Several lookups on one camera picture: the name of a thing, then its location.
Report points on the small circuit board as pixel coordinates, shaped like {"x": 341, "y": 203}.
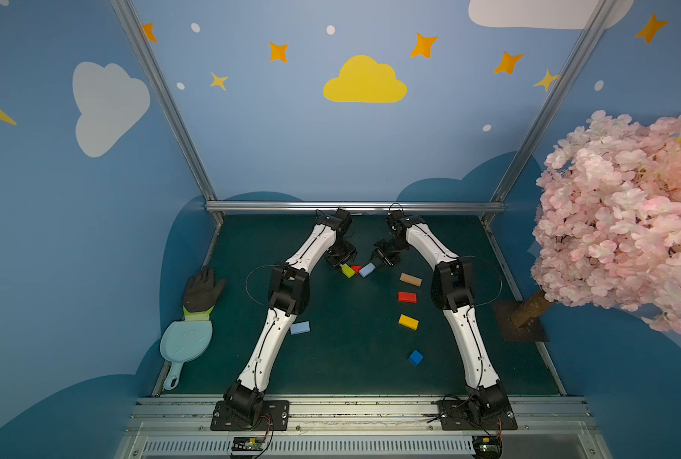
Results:
{"x": 487, "y": 447}
{"x": 248, "y": 445}

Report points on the light blue block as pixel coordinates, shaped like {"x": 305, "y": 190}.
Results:
{"x": 367, "y": 270}
{"x": 300, "y": 328}

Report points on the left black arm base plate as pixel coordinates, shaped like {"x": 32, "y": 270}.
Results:
{"x": 277, "y": 411}

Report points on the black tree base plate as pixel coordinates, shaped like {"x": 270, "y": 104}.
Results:
{"x": 531, "y": 331}

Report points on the aluminium frame back crossbar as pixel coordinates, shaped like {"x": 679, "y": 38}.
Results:
{"x": 362, "y": 207}

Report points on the aluminium frame rail front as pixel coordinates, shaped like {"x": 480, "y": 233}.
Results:
{"x": 375, "y": 426}

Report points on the right small circuit board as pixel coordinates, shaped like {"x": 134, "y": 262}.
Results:
{"x": 487, "y": 447}

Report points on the pink artificial blossom tree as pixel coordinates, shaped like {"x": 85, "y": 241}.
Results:
{"x": 608, "y": 224}

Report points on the black green work glove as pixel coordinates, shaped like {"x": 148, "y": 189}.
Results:
{"x": 201, "y": 295}

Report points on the left small circuit board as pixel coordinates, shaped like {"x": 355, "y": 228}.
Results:
{"x": 248, "y": 445}

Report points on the lime green block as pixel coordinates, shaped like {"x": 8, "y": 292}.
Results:
{"x": 347, "y": 270}

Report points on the left aluminium frame post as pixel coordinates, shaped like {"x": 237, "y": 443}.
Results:
{"x": 129, "y": 20}

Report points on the dark blue small block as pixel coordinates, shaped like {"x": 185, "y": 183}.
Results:
{"x": 415, "y": 358}

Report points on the yellow rectangular block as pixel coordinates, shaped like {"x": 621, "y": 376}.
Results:
{"x": 408, "y": 322}

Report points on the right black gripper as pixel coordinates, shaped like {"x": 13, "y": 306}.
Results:
{"x": 383, "y": 255}

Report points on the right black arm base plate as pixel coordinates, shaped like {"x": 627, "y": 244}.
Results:
{"x": 462, "y": 415}

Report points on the right aluminium frame post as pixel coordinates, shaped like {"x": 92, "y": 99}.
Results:
{"x": 583, "y": 48}

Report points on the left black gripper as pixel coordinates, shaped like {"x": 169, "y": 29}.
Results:
{"x": 341, "y": 256}

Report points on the aluminium frame post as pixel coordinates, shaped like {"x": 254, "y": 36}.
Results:
{"x": 129, "y": 20}
{"x": 583, "y": 48}

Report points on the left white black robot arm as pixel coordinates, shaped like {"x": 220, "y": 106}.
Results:
{"x": 289, "y": 295}

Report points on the red rectangular block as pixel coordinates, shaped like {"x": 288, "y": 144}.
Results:
{"x": 405, "y": 297}

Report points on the light blue plastic dustpan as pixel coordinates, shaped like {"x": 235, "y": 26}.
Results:
{"x": 183, "y": 341}

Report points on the natural wood block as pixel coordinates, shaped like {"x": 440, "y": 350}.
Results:
{"x": 409, "y": 279}

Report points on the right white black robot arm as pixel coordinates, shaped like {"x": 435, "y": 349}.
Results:
{"x": 452, "y": 292}

